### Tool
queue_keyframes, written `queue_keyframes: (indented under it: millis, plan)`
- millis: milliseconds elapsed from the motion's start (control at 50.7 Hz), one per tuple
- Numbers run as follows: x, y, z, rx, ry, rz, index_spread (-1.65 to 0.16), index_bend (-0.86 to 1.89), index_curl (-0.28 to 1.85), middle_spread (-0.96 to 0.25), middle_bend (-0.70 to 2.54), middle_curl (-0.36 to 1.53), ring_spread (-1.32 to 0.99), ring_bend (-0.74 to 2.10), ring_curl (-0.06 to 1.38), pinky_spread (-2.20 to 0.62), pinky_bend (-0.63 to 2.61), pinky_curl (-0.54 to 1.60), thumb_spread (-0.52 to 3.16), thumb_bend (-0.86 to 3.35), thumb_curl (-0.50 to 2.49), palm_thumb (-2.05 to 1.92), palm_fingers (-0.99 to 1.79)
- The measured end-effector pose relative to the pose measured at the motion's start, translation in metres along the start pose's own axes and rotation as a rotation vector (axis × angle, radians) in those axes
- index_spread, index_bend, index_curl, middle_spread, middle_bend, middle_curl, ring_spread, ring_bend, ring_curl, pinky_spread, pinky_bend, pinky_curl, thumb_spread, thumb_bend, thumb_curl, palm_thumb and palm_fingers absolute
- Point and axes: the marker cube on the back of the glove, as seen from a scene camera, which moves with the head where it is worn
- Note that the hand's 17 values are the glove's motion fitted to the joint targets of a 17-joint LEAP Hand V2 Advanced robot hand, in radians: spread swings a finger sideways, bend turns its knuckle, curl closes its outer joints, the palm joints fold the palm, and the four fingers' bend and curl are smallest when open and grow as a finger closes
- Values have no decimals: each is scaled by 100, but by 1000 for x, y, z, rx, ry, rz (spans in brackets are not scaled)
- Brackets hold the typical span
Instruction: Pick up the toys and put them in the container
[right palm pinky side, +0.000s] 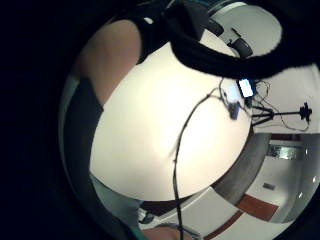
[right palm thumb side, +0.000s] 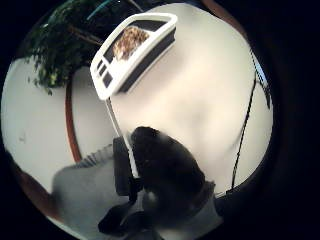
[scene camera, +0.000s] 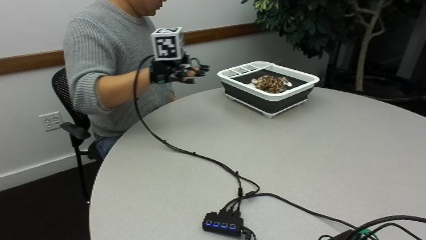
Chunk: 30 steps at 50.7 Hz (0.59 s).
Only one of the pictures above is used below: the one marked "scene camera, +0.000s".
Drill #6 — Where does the black glove cable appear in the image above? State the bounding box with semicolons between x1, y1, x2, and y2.
132;54;261;214

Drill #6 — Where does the black hub cable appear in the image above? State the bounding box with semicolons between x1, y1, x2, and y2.
241;192;360;230

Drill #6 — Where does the wooden wall rail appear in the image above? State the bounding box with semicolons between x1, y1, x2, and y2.
0;22;264;76

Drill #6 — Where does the brown spotted soft toy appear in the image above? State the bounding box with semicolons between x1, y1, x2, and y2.
251;74;295;94

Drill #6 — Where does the black hub with blue lights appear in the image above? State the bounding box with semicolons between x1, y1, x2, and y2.
201;211;245;238

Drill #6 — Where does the white and black collapsible tub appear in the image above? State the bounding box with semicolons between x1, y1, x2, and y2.
216;60;321;119

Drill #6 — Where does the black thick cable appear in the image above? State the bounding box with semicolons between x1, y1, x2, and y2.
317;214;426;240

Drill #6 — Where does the white marker cube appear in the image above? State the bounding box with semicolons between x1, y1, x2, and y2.
151;26;185;62

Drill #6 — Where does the the person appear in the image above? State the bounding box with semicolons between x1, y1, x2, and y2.
63;0;179;161

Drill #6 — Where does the white wall outlet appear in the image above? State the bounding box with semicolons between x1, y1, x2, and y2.
38;111;66;132

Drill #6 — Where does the black office chair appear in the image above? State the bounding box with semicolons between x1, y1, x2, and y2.
51;67;104;204

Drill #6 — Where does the green indoor tree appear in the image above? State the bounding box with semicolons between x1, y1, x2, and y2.
241;0;426;101

